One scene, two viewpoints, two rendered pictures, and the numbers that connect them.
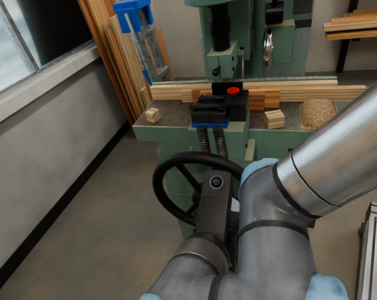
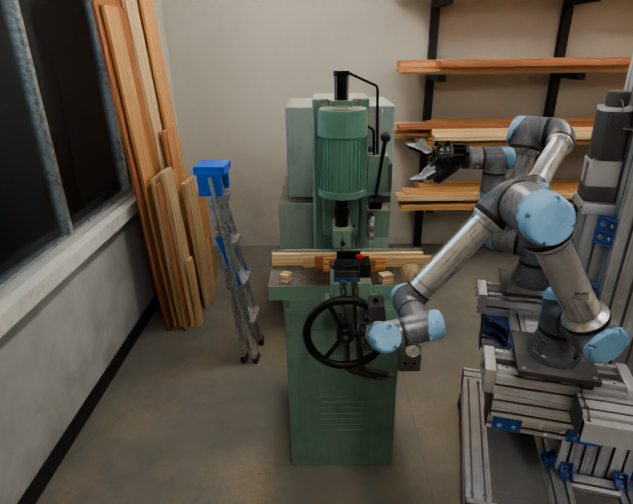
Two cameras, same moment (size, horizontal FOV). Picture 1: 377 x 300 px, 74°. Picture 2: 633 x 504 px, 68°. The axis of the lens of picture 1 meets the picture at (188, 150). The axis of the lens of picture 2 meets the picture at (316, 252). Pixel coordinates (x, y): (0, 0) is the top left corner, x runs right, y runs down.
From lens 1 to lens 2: 1.04 m
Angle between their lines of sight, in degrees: 24
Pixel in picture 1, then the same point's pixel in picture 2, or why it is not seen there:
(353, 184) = (436, 281)
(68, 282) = not seen: outside the picture
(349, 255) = (452, 427)
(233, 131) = (364, 283)
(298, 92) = (397, 259)
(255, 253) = (409, 308)
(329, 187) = (429, 283)
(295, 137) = not seen: hidden behind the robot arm
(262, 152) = not seen: hidden behind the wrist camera
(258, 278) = (412, 312)
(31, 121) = (64, 297)
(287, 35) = (384, 217)
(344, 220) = (444, 397)
